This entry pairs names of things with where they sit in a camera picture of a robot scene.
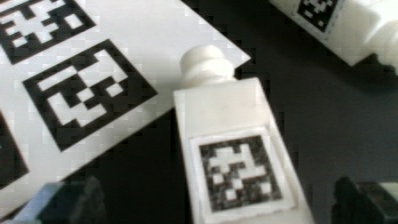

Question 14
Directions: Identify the white marker sheet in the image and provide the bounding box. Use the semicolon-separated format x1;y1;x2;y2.
0;0;249;216

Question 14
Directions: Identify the white table leg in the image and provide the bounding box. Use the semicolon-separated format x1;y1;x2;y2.
270;0;398;70
174;45;314;224

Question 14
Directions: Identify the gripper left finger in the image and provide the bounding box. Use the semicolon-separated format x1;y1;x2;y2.
23;177;106;224

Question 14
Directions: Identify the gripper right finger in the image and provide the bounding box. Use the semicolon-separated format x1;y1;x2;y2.
332;177;398;224

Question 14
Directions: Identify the white table leg front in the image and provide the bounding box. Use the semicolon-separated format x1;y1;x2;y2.
270;0;398;70

